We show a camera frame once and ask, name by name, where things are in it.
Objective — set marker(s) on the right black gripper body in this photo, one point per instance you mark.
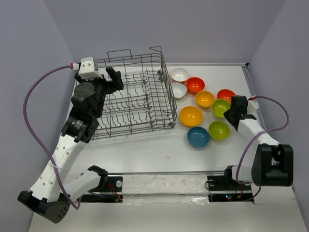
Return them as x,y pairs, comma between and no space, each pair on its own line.
228,113

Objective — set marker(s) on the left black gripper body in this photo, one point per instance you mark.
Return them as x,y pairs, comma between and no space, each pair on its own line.
103,88

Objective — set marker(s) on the lime green bowl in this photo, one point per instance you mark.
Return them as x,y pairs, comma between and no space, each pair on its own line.
219,107
219,130

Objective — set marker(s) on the yellow bowl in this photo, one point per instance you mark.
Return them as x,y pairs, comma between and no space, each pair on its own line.
191,116
205,99

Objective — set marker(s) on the orange-red bowl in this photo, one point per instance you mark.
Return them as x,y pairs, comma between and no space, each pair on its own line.
225,94
195,85

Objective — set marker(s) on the round white bowl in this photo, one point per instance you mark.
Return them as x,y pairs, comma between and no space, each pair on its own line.
179,75

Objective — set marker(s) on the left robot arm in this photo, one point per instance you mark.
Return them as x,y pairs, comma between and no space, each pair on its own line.
49,197

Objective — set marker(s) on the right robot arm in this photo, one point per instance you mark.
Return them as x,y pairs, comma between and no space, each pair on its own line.
264,161

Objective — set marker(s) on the blue bowl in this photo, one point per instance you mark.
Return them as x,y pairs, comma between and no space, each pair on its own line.
198,137

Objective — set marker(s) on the square white bowl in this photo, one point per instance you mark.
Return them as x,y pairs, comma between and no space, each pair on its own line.
179,90

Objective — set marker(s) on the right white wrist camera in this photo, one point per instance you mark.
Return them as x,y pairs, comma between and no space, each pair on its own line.
253,105

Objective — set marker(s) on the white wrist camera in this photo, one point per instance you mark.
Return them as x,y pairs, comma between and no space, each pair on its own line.
89,69
253,105

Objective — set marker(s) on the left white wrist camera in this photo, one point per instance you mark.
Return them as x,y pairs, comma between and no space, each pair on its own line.
89,69

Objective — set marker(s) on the grey wire dish rack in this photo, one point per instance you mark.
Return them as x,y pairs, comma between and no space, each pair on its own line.
146,103

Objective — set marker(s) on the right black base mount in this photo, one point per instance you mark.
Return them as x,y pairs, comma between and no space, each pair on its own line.
221,191

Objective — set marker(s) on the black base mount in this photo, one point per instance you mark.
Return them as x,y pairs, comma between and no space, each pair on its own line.
111,192
221,191

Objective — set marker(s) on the metal rail at front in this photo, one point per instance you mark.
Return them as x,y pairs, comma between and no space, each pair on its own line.
180,172

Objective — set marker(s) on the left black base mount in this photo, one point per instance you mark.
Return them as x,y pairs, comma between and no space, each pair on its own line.
111,192

